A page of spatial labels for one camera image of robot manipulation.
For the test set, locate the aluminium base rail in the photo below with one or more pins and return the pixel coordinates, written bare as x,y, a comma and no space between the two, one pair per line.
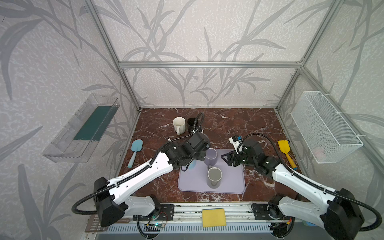
186,218

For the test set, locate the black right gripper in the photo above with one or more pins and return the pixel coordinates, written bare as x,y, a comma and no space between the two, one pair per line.
235,160

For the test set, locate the black mug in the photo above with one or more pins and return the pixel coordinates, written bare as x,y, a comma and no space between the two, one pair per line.
191,124

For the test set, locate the yellow item on table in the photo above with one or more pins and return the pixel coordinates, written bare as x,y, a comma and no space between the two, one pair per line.
285,149

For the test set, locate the lavender mug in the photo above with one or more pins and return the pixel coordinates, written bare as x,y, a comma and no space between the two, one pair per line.
211,157

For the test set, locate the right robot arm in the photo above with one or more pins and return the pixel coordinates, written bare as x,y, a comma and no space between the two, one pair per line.
337,212

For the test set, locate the light blue silicone spatula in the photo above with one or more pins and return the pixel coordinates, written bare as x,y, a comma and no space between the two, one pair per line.
136,147

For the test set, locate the clear plastic wall bin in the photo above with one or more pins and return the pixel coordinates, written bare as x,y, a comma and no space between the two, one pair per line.
79,138

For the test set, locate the lavender plastic tray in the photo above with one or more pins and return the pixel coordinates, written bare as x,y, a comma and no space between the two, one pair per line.
195,180

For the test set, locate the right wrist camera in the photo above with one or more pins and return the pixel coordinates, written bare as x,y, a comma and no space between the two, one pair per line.
235,141

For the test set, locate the green circuit board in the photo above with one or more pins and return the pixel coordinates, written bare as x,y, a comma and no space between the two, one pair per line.
157,227

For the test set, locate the yellow sponge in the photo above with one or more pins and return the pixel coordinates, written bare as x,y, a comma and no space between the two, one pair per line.
214,218

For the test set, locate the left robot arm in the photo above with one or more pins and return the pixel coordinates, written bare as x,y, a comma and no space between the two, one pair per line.
113,199

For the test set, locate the light blue mug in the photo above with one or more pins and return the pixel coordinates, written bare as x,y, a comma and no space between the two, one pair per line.
192,165

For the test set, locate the white wire basket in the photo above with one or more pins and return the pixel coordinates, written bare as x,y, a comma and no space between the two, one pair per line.
326,132

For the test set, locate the aluminium frame post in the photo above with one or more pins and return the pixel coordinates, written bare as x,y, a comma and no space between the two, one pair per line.
99,25

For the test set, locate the grey mug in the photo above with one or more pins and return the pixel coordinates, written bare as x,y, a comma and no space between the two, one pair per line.
214,177

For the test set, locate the brown slotted spatula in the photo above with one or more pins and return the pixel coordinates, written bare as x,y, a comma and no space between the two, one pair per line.
94,225

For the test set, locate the white faceted mug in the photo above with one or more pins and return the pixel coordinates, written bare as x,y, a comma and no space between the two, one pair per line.
179,124

